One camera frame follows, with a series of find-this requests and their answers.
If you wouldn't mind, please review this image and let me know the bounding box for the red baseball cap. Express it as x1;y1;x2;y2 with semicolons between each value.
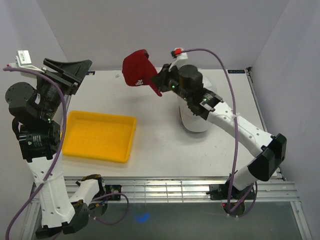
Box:
122;49;162;97

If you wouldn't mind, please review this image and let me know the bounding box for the aluminium frame rail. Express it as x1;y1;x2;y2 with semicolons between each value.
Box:
28;67;301;205

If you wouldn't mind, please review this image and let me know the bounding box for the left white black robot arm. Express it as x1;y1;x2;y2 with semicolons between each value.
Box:
4;57;108;239

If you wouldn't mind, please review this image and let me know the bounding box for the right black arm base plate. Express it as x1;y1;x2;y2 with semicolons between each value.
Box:
206;183;255;200

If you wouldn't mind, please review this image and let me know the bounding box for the yellow plastic tray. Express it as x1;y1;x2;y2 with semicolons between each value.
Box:
62;110;137;164

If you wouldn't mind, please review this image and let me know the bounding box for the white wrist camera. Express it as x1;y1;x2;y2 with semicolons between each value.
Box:
7;50;44;73
169;48;189;71

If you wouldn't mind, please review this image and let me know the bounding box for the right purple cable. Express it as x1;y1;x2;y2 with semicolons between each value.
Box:
178;48;258;218

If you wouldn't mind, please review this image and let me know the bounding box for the blue table corner label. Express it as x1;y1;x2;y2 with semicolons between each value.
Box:
227;69;246;74

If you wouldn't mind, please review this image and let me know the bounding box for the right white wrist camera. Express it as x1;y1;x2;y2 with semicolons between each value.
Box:
169;48;189;71

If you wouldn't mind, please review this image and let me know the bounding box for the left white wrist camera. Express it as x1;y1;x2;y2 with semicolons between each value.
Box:
7;50;44;73

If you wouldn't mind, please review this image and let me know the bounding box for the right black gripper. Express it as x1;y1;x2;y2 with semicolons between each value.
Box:
149;64;190;103

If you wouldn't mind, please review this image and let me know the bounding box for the white cap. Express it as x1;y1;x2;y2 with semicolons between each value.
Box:
177;75;217;133

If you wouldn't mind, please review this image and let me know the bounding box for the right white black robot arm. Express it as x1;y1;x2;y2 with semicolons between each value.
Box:
151;64;287;199

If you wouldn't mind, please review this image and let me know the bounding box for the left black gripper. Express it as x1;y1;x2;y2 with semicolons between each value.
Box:
38;57;92;120

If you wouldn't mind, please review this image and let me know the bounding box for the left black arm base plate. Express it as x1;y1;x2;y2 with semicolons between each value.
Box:
104;184;122;201

